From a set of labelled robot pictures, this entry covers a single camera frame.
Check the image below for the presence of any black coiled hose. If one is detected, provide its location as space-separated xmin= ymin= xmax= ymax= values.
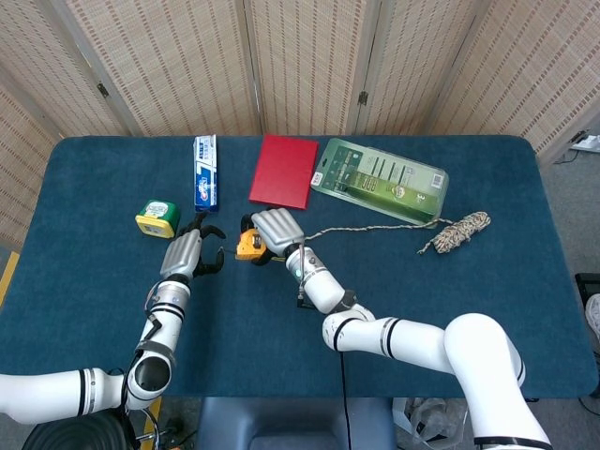
xmin=21 ymin=412 xmax=142 ymax=450

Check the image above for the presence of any camouflage rope bundle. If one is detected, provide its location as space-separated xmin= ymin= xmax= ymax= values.
xmin=302 ymin=210 xmax=491 ymax=256

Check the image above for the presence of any yellow green square box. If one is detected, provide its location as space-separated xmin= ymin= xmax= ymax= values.
xmin=134 ymin=199 xmax=182 ymax=240

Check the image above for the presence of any woven folding screen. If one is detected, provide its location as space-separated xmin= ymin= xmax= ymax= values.
xmin=0 ymin=0 xmax=600 ymax=248

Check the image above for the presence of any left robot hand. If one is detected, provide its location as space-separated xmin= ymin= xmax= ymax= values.
xmin=159 ymin=212 xmax=227 ymax=282

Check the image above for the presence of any red notebook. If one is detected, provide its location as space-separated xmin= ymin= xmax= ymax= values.
xmin=247 ymin=134 xmax=320 ymax=212

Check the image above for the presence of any blue white toothpaste box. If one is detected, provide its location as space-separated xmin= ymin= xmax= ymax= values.
xmin=193 ymin=134 xmax=220 ymax=215

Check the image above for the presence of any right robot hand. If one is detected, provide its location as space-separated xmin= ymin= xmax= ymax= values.
xmin=240 ymin=207 xmax=306 ymax=267

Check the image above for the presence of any black cable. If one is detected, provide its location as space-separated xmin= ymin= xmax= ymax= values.
xmin=339 ymin=351 xmax=353 ymax=450

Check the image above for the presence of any blue table cloth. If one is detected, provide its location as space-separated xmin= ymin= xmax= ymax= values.
xmin=0 ymin=134 xmax=600 ymax=399

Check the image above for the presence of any white power strip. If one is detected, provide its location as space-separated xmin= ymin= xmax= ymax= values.
xmin=570 ymin=133 xmax=600 ymax=154

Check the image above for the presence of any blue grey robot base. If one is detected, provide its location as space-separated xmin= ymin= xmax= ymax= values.
xmin=196 ymin=397 xmax=398 ymax=450

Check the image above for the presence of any green blister pack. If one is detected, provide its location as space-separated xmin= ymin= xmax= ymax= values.
xmin=309 ymin=137 xmax=450 ymax=226

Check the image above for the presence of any clear plastic bag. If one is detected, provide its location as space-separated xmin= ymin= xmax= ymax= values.
xmin=392 ymin=397 xmax=470 ymax=444

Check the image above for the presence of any white shoe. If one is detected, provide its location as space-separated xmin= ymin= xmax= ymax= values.
xmin=585 ymin=293 xmax=600 ymax=338

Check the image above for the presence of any yellow tape measure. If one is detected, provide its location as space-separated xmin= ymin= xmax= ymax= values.
xmin=223 ymin=228 xmax=288 ymax=266

